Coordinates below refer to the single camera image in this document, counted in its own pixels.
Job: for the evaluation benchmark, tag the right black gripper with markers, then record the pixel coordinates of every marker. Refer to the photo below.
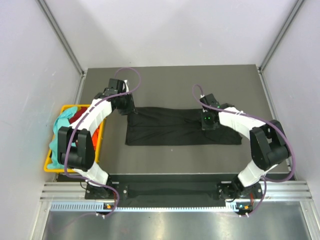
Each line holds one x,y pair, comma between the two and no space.
204,125

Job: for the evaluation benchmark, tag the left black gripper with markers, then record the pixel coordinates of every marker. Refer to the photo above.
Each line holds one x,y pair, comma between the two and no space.
131,109

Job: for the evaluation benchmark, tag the black t-shirt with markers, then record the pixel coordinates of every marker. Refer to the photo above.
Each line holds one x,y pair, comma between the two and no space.
158,126

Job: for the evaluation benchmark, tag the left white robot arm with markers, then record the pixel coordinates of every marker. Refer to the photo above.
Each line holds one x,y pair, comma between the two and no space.
75,148

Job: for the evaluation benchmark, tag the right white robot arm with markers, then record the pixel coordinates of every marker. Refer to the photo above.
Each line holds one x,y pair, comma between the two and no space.
267,139

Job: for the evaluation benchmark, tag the orange t-shirt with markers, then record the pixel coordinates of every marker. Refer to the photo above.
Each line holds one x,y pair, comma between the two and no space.
96,138

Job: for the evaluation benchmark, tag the dark red t-shirt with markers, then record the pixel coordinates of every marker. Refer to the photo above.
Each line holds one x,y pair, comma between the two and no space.
77,115

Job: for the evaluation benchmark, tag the teal t-shirt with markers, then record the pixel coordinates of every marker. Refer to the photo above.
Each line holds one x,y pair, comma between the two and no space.
61,121

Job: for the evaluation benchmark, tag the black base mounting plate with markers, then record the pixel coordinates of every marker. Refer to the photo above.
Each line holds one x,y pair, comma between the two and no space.
179,190

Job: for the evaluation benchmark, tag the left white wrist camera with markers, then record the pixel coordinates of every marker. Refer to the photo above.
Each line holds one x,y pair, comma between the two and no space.
125,86

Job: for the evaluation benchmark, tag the slotted grey cable duct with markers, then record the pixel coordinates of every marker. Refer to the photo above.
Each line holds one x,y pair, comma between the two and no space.
103,207

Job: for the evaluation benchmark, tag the left aluminium frame post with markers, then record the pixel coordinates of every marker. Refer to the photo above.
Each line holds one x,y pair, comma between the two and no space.
60,35

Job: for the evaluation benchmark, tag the aluminium frame post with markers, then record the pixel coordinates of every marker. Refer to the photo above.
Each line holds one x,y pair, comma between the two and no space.
60,35
298,4

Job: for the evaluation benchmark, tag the right aluminium frame post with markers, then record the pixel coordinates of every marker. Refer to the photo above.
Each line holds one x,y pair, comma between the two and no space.
298,4

